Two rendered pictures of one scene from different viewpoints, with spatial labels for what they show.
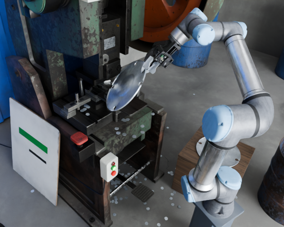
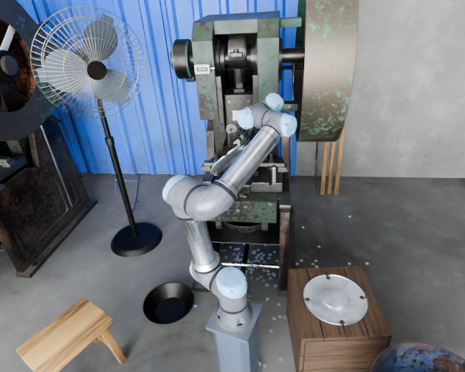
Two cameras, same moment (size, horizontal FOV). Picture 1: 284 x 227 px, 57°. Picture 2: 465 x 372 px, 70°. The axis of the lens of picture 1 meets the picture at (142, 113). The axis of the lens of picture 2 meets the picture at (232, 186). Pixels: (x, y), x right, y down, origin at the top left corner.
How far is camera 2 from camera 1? 1.27 m
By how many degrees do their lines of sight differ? 50
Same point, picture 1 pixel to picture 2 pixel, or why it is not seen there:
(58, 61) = not seen: hidden behind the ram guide
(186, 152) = (299, 273)
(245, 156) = (359, 329)
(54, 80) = (217, 139)
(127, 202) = not seen: hidden behind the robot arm
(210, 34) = (245, 118)
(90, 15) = (206, 85)
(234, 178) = (229, 282)
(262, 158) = not seen: outside the picture
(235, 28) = (271, 119)
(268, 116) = (197, 201)
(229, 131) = (166, 195)
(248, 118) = (181, 192)
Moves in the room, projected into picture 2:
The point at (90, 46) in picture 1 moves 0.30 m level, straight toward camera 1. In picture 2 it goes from (207, 111) to (156, 129)
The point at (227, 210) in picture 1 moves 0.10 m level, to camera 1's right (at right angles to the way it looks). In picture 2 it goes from (224, 319) to (237, 339)
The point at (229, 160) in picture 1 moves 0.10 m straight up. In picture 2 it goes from (332, 314) to (334, 300)
